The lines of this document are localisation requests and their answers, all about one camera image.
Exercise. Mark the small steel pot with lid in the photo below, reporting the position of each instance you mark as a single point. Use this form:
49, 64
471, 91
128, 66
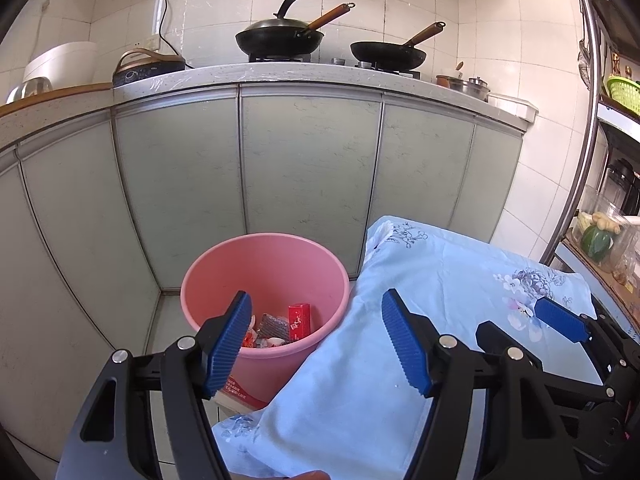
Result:
475, 91

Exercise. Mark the green bell pepper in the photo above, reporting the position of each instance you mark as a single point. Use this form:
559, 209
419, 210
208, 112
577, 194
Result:
597, 242

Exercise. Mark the stainless steel shelf rack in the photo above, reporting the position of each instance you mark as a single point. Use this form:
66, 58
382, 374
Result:
585, 135

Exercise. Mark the clear plastic container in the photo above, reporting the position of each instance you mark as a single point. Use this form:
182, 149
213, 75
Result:
607, 200

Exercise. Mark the blender jug black lid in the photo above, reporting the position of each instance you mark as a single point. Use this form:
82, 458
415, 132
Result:
615, 185

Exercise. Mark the ginger root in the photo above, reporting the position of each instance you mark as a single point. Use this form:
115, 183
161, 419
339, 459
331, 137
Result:
606, 222

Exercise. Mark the steel bowl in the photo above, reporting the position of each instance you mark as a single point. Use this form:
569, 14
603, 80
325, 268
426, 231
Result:
27, 91

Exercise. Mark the white plastic tray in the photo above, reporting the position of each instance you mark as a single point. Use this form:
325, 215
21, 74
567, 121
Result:
512, 107

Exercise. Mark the long red cardboard box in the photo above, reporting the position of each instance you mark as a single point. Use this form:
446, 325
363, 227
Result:
299, 322

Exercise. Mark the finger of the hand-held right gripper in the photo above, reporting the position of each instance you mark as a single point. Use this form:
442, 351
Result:
560, 320
500, 337

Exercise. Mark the brown cardboard sheet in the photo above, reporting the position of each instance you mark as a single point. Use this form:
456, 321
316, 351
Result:
615, 295

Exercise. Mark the person's left hand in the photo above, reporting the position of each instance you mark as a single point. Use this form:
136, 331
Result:
310, 476

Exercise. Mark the gas stove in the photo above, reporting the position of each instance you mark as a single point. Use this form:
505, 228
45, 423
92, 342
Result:
340, 62

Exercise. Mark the green plastic basket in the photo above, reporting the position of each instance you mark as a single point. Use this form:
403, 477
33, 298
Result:
625, 95

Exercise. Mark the speckled stone kitchen counter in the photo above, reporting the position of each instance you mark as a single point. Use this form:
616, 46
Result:
225, 80

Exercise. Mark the light blue floral cloth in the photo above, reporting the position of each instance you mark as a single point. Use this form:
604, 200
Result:
350, 385

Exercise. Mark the silver scouring pad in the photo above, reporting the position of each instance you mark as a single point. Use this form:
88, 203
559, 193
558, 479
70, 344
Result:
274, 326

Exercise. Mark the white leek stalk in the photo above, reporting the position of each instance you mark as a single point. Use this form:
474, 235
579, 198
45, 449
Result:
632, 220

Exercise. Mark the pale cabbage piece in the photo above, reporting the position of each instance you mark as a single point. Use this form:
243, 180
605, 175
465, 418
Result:
583, 222

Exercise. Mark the pink plastic bucket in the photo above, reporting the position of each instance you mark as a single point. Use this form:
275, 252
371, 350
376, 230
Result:
260, 270

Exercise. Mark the white rice cooker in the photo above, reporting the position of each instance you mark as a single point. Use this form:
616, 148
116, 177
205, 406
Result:
60, 65

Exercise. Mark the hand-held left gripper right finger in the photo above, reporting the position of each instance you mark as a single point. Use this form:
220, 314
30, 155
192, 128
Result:
405, 345

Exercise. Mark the clear bag of brown nuts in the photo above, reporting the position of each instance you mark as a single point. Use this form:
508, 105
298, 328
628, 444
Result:
624, 265

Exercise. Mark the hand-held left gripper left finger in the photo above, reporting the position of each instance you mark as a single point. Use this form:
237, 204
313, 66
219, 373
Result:
225, 350

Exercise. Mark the black electric kettle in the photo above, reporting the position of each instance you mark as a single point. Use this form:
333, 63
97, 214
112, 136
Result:
635, 192

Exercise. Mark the red white cardboard box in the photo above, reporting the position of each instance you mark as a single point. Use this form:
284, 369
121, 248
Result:
245, 392

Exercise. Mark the pale green cabinet door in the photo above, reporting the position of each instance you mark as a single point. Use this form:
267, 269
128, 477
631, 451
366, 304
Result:
310, 170
482, 180
75, 240
415, 185
25, 335
175, 190

